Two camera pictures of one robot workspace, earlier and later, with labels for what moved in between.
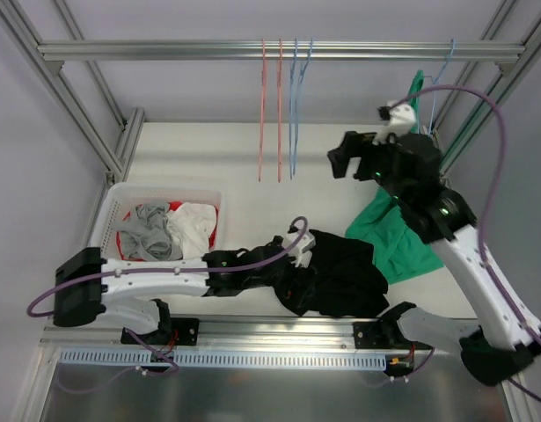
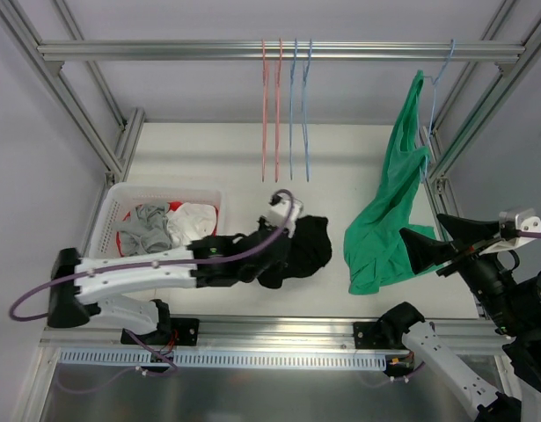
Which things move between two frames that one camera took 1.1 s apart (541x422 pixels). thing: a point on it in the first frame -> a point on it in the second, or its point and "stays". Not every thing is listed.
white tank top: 192,224 stays
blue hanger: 296,103 -> 304,108
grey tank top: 148,236 stays
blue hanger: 434,80 stays
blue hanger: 292,107 stays
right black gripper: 361,155 -> 462,250
